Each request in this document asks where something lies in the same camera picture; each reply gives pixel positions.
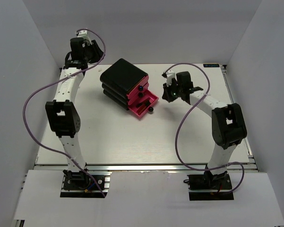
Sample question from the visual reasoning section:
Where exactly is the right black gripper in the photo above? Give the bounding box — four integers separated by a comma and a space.
162, 80, 182, 103

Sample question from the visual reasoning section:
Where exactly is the blue label right corner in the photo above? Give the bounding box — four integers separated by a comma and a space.
203, 63, 220, 68

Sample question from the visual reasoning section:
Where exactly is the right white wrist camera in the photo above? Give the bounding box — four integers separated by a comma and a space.
162, 70, 176, 87

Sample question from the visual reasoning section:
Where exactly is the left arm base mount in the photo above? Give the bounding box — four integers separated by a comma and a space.
60, 170, 109, 198

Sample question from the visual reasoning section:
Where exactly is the pink drawer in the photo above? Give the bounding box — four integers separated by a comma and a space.
128, 89, 159, 118
128, 89, 147, 105
127, 76, 149, 99

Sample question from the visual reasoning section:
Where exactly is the red lip gloss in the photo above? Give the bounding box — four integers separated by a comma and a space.
137, 101, 151, 115

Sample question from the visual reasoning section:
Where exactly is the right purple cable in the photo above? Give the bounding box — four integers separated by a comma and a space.
166, 62, 246, 193

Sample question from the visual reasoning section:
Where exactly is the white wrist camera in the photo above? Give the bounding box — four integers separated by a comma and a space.
162, 70, 176, 87
76, 29, 91, 42

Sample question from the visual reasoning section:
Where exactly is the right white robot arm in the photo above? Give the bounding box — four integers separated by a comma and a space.
162, 70, 247, 189

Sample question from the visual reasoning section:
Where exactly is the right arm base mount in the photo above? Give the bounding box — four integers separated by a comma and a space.
183, 171, 234, 201

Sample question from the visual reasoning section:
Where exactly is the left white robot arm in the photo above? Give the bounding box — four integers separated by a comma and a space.
45, 37, 103, 172

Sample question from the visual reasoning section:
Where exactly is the black pink drawer organizer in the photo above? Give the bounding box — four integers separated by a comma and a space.
100, 58, 154, 113

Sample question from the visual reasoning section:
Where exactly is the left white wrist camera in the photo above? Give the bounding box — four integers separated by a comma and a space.
76, 29, 91, 42

